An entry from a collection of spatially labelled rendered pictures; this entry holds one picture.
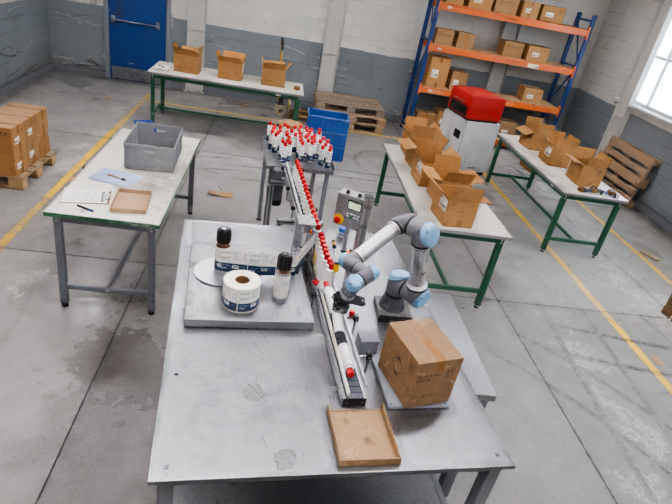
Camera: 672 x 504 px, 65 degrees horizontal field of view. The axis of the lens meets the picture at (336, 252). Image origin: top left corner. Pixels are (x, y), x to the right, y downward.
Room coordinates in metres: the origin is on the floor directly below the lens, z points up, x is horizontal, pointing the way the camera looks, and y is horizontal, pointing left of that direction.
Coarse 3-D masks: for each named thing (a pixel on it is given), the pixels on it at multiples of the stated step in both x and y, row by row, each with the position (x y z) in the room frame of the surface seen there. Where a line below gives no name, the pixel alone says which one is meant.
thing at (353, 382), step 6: (312, 264) 2.89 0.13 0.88; (324, 312) 2.40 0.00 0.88; (330, 318) 2.36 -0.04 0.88; (330, 336) 2.20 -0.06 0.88; (342, 336) 2.22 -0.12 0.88; (342, 342) 2.17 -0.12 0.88; (336, 360) 2.02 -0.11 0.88; (354, 366) 2.00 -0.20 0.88; (354, 372) 1.96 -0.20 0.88; (342, 378) 1.90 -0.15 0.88; (348, 378) 1.91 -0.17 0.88; (354, 378) 1.92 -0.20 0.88; (348, 384) 1.87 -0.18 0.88; (354, 384) 1.88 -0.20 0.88; (354, 390) 1.84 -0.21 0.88; (360, 390) 1.85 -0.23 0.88; (348, 396) 1.79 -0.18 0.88; (354, 396) 1.80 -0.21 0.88; (360, 396) 1.81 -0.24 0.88
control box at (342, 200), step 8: (344, 192) 2.71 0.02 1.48; (352, 192) 2.73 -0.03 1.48; (344, 200) 2.68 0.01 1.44; (360, 200) 2.65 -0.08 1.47; (336, 208) 2.69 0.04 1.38; (344, 208) 2.68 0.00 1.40; (344, 216) 2.67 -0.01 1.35; (360, 216) 2.64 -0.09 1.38; (344, 224) 2.67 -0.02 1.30; (352, 224) 2.65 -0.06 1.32
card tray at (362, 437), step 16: (336, 416) 1.71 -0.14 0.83; (352, 416) 1.73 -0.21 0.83; (368, 416) 1.74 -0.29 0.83; (384, 416) 1.75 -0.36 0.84; (336, 432) 1.62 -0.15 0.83; (352, 432) 1.63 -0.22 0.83; (368, 432) 1.65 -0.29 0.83; (384, 432) 1.67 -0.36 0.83; (336, 448) 1.52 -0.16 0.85; (352, 448) 1.55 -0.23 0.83; (368, 448) 1.57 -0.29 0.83; (384, 448) 1.58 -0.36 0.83; (352, 464) 1.46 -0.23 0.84; (368, 464) 1.48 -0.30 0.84; (384, 464) 1.50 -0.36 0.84
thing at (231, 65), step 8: (224, 56) 7.75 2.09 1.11; (232, 56) 8.12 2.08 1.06; (240, 56) 8.15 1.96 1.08; (224, 64) 7.83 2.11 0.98; (232, 64) 7.84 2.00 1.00; (240, 64) 7.86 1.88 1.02; (224, 72) 7.83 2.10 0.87; (232, 72) 7.84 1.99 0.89; (240, 72) 7.86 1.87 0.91; (240, 80) 7.86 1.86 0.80
